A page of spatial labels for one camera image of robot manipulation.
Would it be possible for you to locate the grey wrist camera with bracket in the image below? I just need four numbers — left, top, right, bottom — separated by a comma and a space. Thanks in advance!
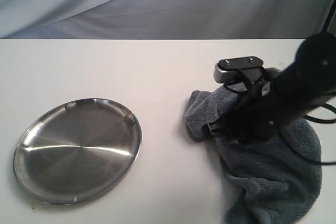
213, 56, 268, 86

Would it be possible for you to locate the white backdrop sheet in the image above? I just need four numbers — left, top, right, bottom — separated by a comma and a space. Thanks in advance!
1, 0, 331, 39

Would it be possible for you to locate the round stainless steel plate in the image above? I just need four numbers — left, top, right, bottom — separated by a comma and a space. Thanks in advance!
13, 98, 142, 205

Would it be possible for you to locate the black stand leg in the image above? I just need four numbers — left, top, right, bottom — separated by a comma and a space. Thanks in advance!
319, 0, 335, 31

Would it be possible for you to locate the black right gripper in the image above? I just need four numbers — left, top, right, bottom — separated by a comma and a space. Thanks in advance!
201, 82, 286, 144

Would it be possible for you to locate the grey fleece towel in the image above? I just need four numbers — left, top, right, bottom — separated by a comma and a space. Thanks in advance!
184, 68, 323, 224

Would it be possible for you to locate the black camera cable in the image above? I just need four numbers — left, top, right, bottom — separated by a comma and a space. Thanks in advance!
236, 69, 336, 166

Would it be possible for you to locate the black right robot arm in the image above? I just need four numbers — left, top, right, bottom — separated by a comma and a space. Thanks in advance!
202, 31, 335, 143

